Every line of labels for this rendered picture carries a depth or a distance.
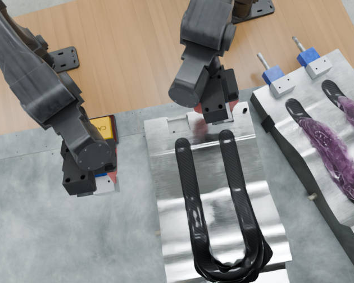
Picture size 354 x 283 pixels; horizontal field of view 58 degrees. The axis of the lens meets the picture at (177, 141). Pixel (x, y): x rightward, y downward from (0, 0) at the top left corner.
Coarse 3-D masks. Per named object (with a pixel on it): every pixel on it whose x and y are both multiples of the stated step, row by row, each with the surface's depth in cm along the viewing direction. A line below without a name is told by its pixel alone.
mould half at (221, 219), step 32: (160, 128) 79; (192, 128) 78; (224, 128) 78; (160, 160) 77; (256, 160) 76; (160, 192) 75; (224, 192) 74; (256, 192) 74; (160, 224) 72; (224, 224) 70; (192, 256) 67; (224, 256) 66; (288, 256) 66
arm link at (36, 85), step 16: (0, 16) 49; (0, 32) 48; (0, 48) 48; (16, 48) 49; (0, 64) 48; (16, 64) 48; (32, 64) 49; (16, 80) 48; (32, 80) 48; (48, 80) 49; (16, 96) 48; (32, 96) 48; (48, 96) 49; (64, 96) 50; (32, 112) 49; (48, 112) 50
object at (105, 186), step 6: (102, 174) 71; (96, 180) 69; (102, 180) 69; (108, 180) 69; (96, 186) 69; (102, 186) 69; (108, 186) 69; (114, 186) 69; (96, 192) 68; (102, 192) 68; (108, 192) 69; (114, 192) 71
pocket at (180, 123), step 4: (180, 116) 81; (184, 116) 81; (168, 120) 81; (172, 120) 81; (176, 120) 82; (180, 120) 82; (184, 120) 82; (188, 120) 79; (168, 124) 82; (172, 124) 82; (176, 124) 82; (180, 124) 82; (184, 124) 82; (188, 124) 81; (168, 128) 81; (172, 128) 81; (176, 128) 81; (180, 128) 81; (184, 128) 81; (188, 128) 81; (172, 132) 81; (176, 132) 81
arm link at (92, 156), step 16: (64, 80) 50; (80, 96) 53; (64, 112) 53; (80, 112) 52; (48, 128) 53; (64, 128) 50; (80, 128) 49; (96, 128) 54; (80, 144) 48; (96, 144) 50; (80, 160) 50; (96, 160) 52
